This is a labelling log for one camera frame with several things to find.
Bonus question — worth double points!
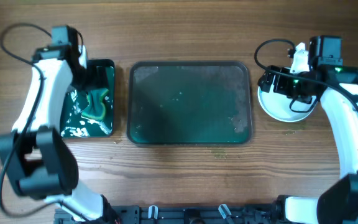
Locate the green yellow sponge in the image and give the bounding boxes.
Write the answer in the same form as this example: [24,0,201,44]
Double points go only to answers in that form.
[81,88,109,120]

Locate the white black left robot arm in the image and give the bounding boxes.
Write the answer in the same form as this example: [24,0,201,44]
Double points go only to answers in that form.
[0,45,119,223]

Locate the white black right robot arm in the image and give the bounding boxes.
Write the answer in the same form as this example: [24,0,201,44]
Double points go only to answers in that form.
[257,64,358,223]

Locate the black water tray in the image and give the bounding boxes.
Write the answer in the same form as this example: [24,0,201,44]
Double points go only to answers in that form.
[60,59,116,139]

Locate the grey serving tray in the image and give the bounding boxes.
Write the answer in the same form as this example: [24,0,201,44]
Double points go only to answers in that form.
[126,60,254,146]

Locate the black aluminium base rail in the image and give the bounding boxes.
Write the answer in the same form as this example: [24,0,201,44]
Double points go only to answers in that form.
[53,203,285,224]

